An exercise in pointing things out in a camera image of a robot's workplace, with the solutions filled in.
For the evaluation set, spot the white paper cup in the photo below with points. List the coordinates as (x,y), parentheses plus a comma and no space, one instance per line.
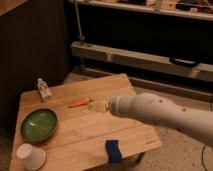
(32,157)

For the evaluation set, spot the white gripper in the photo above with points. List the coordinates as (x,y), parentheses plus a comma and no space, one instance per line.
(102,106)

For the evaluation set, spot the wooden folding table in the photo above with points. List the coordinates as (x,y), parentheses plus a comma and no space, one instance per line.
(79,141)

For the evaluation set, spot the metal shelf rack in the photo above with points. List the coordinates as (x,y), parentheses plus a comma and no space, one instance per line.
(170,51)

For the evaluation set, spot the blue tape patch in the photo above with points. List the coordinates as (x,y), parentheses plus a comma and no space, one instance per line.
(113,151)

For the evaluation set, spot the small clear plastic bottle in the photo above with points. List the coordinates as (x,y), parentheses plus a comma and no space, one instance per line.
(43,89)

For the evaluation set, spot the green ceramic bowl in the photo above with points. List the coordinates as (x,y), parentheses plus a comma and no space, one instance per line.
(39,125)

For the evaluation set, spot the orange toy carrot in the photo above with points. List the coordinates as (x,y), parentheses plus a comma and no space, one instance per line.
(80,102)

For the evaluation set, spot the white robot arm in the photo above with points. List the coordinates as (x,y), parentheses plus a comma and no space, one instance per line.
(153,109)

